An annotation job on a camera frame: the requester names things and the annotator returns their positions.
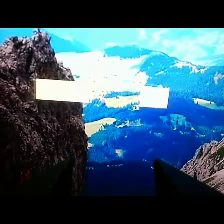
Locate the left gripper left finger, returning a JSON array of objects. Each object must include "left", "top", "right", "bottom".
[{"left": 20, "top": 157, "right": 77, "bottom": 197}]

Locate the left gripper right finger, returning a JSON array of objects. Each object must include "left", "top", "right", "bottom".
[{"left": 152, "top": 158, "right": 222, "bottom": 197}]

